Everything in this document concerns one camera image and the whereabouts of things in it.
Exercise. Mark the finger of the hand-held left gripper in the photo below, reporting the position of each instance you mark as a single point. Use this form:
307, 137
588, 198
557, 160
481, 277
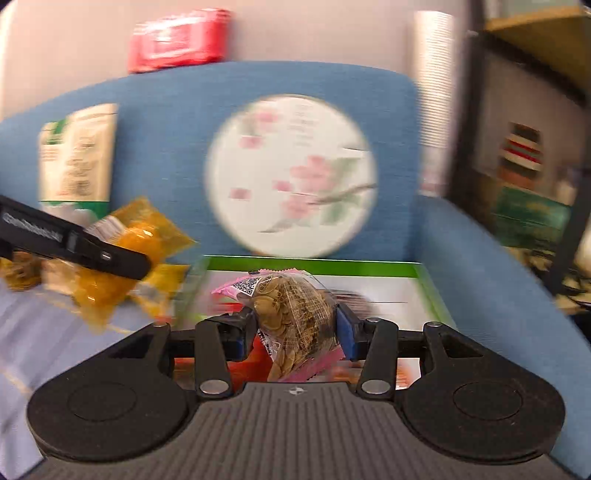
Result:
69, 242

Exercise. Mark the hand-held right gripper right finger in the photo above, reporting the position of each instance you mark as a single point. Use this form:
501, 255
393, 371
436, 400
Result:
345, 334

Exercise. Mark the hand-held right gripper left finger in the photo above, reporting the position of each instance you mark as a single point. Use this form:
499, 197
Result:
240, 339

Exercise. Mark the clear seed packet pink edges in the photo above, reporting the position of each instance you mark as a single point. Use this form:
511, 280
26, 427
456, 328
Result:
291, 314

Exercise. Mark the green cardboard box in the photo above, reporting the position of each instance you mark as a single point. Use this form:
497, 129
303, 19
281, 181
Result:
392, 286

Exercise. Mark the orange snack packet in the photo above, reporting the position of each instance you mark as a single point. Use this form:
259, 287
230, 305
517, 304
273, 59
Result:
143, 235

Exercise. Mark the small red snack packet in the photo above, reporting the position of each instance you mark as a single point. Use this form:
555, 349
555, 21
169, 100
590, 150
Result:
251, 357

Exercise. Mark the large beige green pouch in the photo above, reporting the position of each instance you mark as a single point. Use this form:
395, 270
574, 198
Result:
81, 157

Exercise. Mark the small yellow snack packet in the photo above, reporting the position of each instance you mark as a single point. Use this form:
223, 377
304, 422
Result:
164, 281

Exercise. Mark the light blue striped blanket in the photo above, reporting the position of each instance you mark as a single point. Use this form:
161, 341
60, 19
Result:
27, 332

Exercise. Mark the blue fabric sofa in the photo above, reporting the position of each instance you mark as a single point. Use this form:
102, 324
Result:
175, 138

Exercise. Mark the green box on shelf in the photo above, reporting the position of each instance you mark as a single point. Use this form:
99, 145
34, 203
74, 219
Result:
531, 214

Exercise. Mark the red wet wipes pack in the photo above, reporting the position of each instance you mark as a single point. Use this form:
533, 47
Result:
178, 39

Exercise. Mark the white plastic roll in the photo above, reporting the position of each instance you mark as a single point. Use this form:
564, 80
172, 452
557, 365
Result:
434, 101

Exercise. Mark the black metal shelf rack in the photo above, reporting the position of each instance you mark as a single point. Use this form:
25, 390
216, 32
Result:
471, 115

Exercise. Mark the stack of books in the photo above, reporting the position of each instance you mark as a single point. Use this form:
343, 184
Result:
521, 152

